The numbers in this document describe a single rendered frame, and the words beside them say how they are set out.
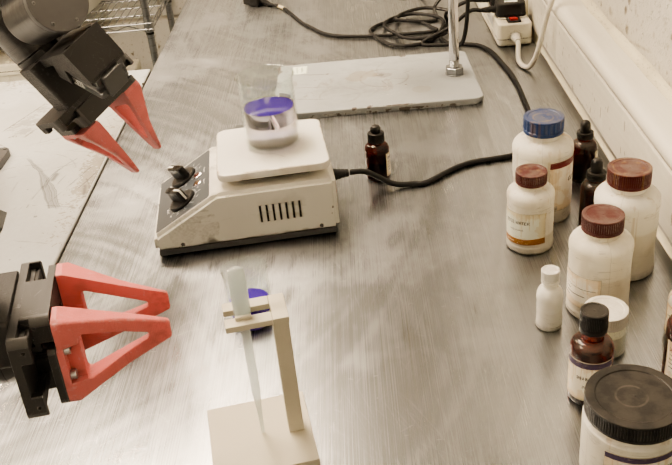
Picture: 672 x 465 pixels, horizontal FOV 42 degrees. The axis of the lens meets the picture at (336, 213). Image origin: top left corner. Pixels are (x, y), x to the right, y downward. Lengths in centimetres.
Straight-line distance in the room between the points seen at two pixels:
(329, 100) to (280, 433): 67
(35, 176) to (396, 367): 63
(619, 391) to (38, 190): 79
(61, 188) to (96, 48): 39
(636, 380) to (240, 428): 30
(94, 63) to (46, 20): 5
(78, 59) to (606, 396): 51
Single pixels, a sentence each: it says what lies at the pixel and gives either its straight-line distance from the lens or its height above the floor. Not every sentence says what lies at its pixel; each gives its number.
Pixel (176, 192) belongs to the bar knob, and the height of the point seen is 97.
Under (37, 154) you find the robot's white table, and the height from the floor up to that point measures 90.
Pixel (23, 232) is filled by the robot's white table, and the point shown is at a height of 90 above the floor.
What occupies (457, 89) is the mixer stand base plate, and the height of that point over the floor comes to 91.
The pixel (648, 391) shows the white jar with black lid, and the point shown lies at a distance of 65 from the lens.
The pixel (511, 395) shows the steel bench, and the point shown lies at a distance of 75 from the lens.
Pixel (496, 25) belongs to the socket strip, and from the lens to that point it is 148.
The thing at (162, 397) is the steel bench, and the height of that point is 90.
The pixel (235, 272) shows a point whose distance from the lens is 62.
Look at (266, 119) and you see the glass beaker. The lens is 93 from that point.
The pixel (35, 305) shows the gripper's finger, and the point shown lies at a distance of 62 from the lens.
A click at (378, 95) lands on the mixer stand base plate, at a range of 128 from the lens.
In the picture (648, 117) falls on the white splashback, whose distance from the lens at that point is 97.
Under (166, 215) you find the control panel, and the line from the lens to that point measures 97.
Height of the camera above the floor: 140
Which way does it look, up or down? 30 degrees down
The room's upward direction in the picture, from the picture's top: 6 degrees counter-clockwise
